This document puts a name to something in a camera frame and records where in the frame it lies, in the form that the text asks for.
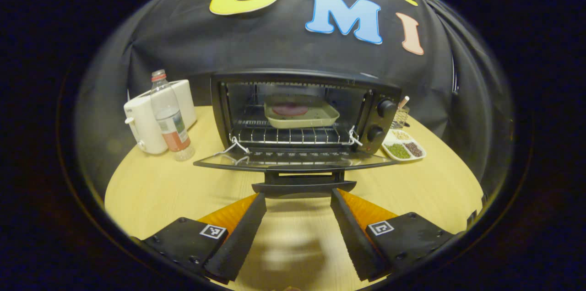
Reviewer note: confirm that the black electric oven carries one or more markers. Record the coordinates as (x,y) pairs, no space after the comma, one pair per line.
(375,121)

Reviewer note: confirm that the pink ham slice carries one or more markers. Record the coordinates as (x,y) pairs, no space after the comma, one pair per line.
(290,109)

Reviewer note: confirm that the pile of dark red beans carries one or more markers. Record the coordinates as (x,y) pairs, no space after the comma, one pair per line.
(414,149)

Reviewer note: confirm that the metal oven rack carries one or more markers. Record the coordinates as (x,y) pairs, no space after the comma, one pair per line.
(293,135)

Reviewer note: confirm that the clear bottle with red label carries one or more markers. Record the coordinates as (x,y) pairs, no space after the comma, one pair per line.
(171,121)

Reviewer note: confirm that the white toaster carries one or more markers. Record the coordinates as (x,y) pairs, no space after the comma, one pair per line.
(142,126)

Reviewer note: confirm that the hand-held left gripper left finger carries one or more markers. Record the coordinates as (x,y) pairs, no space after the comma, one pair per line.
(238,245)

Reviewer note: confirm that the cream baking dish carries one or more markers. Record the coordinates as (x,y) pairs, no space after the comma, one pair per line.
(302,121)

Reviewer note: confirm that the black backdrop cloth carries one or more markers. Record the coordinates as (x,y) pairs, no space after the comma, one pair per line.
(183,39)

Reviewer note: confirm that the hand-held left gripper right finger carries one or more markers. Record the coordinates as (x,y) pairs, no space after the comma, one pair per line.
(352,240)

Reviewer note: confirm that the pile of yellow soybeans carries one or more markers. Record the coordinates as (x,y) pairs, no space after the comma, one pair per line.
(401,135)

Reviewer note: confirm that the white divided plate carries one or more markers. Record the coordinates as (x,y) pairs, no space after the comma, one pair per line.
(389,137)

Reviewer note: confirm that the pile of green beans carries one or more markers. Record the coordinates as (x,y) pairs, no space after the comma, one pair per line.
(398,151)

